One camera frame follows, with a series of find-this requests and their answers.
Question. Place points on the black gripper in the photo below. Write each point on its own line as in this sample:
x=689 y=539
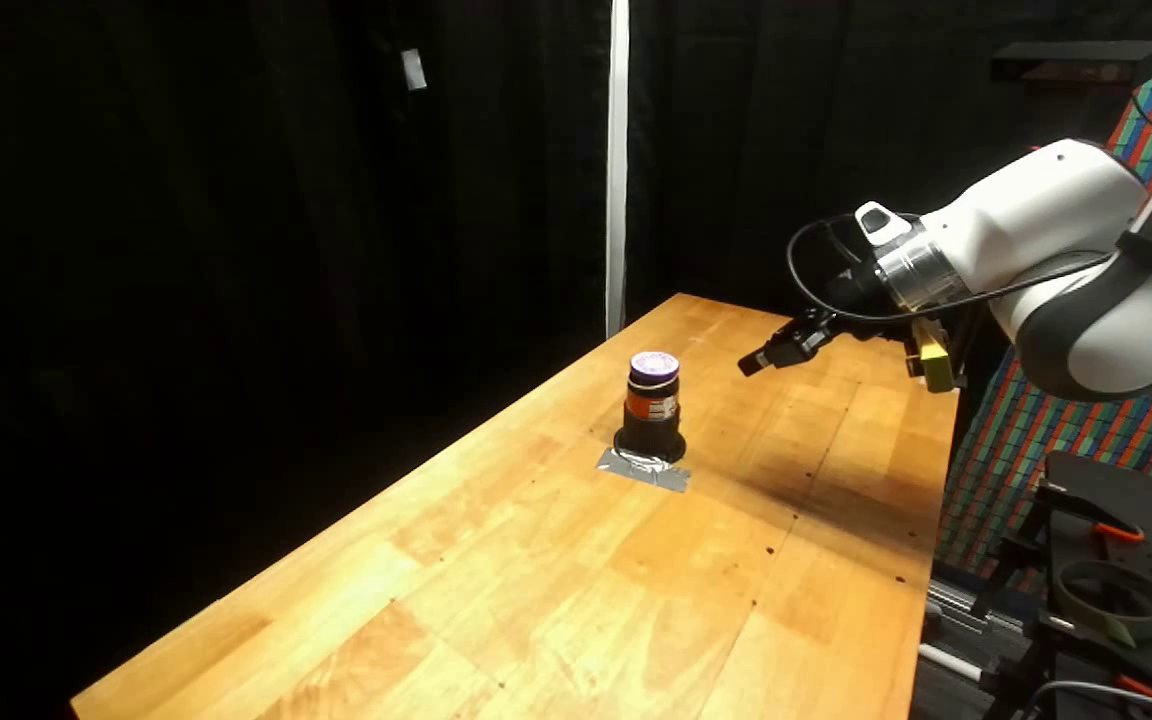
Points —
x=802 y=337

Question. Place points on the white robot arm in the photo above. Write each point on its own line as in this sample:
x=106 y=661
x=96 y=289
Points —
x=1057 y=247

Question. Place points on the black orange cup purple base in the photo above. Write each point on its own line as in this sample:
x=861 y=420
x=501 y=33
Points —
x=650 y=420

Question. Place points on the yellow table clamp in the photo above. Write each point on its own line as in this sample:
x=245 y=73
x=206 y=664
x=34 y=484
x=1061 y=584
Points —
x=933 y=357

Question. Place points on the colourful striped cloth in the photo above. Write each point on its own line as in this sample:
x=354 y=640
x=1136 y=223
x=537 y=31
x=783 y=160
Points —
x=1003 y=445

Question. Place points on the white vertical pole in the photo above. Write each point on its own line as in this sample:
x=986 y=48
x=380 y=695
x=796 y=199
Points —
x=618 y=117

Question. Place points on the black perforated equipment plate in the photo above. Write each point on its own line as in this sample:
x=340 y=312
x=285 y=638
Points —
x=1088 y=640

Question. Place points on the grey duct tape strip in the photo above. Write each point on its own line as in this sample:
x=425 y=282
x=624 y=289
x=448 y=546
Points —
x=645 y=468

